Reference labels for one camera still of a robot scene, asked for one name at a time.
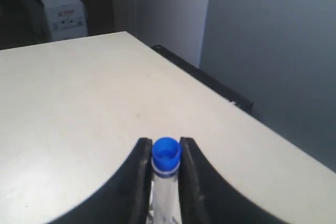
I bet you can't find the blue capped tube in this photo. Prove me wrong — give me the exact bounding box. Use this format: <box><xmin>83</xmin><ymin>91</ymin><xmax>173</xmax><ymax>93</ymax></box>
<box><xmin>151</xmin><ymin>137</ymin><xmax>182</xmax><ymax>223</ymax></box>

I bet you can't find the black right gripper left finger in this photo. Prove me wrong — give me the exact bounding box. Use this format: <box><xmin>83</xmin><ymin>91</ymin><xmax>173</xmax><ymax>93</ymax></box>
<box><xmin>51</xmin><ymin>138</ymin><xmax>152</xmax><ymax>223</ymax></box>

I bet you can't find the black bar behind table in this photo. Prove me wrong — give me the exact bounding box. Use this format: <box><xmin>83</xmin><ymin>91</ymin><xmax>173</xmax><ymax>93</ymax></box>
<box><xmin>151</xmin><ymin>45</ymin><xmax>253</xmax><ymax>115</ymax></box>

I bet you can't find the white cardboard box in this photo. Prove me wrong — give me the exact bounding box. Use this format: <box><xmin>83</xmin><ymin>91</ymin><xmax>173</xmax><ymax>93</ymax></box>
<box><xmin>41</xmin><ymin>0</ymin><xmax>88</xmax><ymax>41</ymax></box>

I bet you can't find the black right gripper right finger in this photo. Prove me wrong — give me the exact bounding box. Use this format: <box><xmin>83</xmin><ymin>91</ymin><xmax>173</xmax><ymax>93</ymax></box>
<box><xmin>178</xmin><ymin>137</ymin><xmax>283</xmax><ymax>223</ymax></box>

